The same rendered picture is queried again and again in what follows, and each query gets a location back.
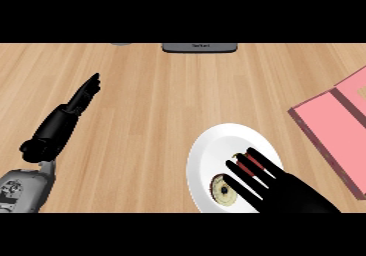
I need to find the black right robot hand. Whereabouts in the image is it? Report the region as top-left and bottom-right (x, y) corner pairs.
(223, 146), (343, 214)

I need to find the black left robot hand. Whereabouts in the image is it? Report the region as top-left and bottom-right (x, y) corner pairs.
(20, 72), (102, 164)

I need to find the red bell pepper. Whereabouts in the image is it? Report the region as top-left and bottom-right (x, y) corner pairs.
(232, 151), (268, 179)

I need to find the white oval plate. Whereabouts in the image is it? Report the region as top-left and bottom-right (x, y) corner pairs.
(186, 123), (285, 214)

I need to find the pink cardboard box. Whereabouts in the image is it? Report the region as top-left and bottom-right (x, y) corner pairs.
(287, 61), (366, 201)

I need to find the round beige food slice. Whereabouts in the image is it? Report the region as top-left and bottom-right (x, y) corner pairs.
(210, 173), (241, 207)

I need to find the dark grey appliance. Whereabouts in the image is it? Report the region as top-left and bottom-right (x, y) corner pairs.
(161, 43), (240, 54)

